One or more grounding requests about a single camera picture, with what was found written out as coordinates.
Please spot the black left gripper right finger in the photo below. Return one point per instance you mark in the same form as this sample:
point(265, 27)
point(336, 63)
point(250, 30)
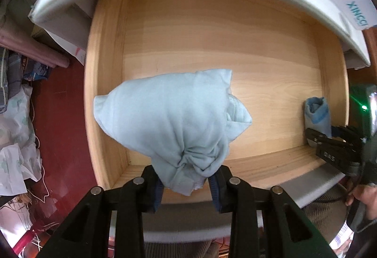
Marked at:
point(264, 223)

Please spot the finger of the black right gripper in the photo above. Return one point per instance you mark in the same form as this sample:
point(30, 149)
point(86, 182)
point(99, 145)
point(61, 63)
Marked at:
point(343, 149)

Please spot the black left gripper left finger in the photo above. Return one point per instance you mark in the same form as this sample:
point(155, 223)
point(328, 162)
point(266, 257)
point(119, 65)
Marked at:
point(85, 232)

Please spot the person right hand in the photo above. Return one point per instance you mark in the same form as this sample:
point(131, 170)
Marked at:
point(367, 195)

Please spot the light blue underwear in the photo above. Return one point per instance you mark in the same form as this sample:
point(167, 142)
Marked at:
point(184, 122)

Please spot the crumpled cloth pile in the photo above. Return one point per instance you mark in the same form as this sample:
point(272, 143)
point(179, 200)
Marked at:
point(28, 54)

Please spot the small light blue sock roll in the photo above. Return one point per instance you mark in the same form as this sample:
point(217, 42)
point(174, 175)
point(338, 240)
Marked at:
point(317, 115)

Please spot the wooden drawer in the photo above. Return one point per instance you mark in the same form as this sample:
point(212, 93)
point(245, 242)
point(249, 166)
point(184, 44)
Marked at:
point(279, 56)

